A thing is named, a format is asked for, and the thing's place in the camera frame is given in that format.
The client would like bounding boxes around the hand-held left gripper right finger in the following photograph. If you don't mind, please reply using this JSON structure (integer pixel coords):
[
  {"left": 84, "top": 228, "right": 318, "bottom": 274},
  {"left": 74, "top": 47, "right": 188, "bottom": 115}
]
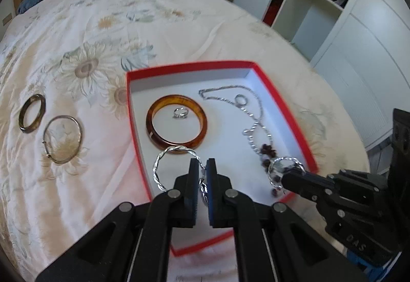
[{"left": 206, "top": 158, "right": 370, "bottom": 282}]

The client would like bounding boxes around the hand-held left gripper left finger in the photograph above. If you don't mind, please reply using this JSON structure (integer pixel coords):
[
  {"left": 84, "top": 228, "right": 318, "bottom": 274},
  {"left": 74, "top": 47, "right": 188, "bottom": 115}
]
[{"left": 35, "top": 158, "right": 200, "bottom": 282}]

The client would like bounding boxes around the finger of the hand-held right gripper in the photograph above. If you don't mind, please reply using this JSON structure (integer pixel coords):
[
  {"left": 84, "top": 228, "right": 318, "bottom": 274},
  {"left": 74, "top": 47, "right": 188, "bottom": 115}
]
[{"left": 281, "top": 170, "right": 337, "bottom": 204}]

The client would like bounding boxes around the twisted silver bracelet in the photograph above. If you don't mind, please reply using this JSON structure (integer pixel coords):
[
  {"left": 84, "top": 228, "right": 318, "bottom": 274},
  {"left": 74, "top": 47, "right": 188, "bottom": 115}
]
[
  {"left": 268, "top": 156, "right": 307, "bottom": 190},
  {"left": 155, "top": 145, "right": 209, "bottom": 206}
]

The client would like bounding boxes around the red cardboard box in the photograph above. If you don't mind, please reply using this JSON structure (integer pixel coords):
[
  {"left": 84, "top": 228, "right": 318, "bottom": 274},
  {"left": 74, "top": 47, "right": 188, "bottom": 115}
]
[{"left": 126, "top": 60, "right": 320, "bottom": 258}]

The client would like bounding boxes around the silver chain necklace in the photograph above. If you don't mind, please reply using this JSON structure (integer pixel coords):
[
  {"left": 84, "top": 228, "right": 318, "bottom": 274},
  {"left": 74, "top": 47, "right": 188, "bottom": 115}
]
[{"left": 198, "top": 85, "right": 275, "bottom": 156}]

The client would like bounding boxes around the amber bangle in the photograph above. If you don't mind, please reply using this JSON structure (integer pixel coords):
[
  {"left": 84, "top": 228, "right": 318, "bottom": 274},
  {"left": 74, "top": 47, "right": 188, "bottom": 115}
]
[{"left": 146, "top": 95, "right": 209, "bottom": 156}]

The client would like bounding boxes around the thin silver bangle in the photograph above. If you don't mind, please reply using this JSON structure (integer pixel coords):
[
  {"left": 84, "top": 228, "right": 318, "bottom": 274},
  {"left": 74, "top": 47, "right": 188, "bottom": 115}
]
[{"left": 42, "top": 115, "right": 84, "bottom": 165}]

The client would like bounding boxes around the white wardrobe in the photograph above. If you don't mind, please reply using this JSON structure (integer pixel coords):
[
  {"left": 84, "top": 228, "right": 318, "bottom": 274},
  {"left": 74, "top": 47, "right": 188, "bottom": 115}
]
[{"left": 309, "top": 0, "right": 410, "bottom": 152}]

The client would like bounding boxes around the open white closet shelf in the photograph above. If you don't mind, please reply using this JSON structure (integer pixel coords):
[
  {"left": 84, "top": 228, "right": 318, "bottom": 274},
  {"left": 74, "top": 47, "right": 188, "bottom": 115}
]
[{"left": 271, "top": 0, "right": 366, "bottom": 62}]

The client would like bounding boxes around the dark olive bangle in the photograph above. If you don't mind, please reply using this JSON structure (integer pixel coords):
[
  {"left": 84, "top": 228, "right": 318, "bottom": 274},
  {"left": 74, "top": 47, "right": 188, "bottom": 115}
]
[{"left": 18, "top": 94, "right": 47, "bottom": 134}]

